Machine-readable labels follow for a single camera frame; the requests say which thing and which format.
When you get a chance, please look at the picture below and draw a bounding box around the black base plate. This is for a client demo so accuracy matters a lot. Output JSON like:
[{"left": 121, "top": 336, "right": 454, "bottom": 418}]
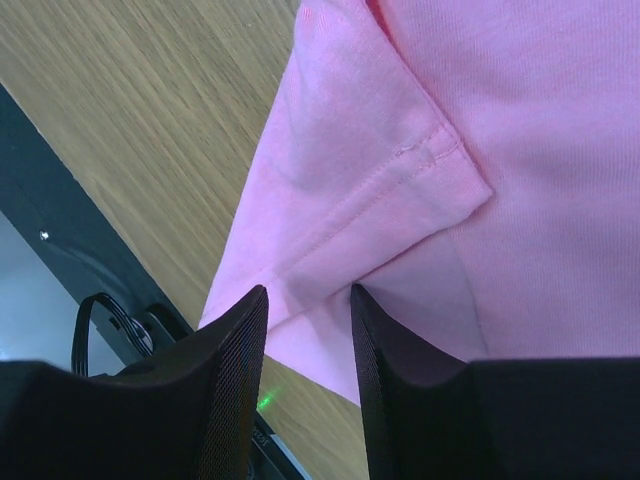
[{"left": 1, "top": 93, "right": 306, "bottom": 479}]

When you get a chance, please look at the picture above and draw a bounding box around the pink t shirt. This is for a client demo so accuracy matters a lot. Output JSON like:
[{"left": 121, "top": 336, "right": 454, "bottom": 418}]
[{"left": 201, "top": 1, "right": 639, "bottom": 401}]

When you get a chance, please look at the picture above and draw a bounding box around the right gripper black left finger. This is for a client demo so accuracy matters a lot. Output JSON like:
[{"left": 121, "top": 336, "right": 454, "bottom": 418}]
[{"left": 1, "top": 286, "right": 268, "bottom": 479}]

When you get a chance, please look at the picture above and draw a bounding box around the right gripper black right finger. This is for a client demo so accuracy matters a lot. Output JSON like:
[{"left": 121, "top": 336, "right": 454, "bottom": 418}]
[{"left": 350, "top": 285, "right": 639, "bottom": 479}]

